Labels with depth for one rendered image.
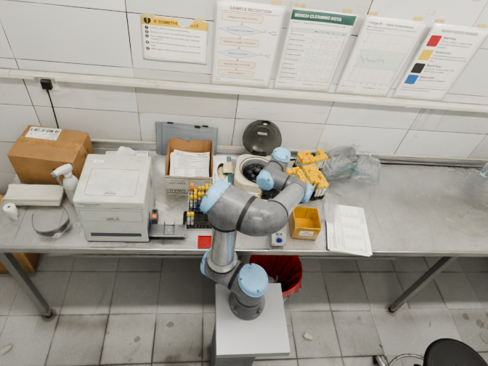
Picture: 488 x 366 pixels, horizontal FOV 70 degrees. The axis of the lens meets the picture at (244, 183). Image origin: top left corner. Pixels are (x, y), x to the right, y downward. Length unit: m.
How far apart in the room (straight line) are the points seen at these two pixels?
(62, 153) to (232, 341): 1.18
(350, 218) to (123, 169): 1.18
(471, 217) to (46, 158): 2.31
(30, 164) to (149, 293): 1.15
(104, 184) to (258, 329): 0.86
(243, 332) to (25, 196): 1.21
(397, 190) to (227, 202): 1.46
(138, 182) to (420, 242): 1.46
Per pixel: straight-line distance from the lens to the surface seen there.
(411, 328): 2.89
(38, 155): 1.94
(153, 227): 1.71
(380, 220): 2.06
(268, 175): 1.35
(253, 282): 1.33
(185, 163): 1.95
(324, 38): 1.76
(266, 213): 0.99
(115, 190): 1.53
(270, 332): 1.51
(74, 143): 1.96
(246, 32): 1.68
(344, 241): 1.86
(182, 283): 2.58
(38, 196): 1.96
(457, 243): 2.22
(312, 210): 1.83
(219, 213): 1.01
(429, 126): 2.36
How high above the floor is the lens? 2.32
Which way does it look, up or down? 48 degrees down
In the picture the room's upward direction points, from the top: 11 degrees clockwise
